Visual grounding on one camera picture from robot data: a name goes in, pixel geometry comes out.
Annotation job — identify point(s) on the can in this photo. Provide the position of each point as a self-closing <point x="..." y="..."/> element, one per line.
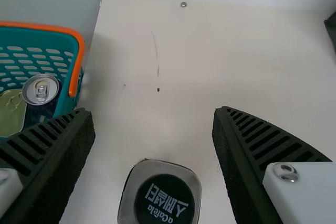
<point x="40" y="89"/>

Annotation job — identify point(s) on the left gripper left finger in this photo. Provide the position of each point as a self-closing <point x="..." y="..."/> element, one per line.
<point x="44" y="161"/>

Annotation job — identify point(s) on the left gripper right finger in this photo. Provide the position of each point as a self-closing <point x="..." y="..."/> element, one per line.
<point x="262" y="161"/>

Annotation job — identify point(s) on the teal shopping basket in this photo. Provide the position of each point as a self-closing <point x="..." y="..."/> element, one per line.
<point x="52" y="51"/>

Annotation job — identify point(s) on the rectangular tin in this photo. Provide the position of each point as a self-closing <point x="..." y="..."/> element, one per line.
<point x="10" y="113"/>

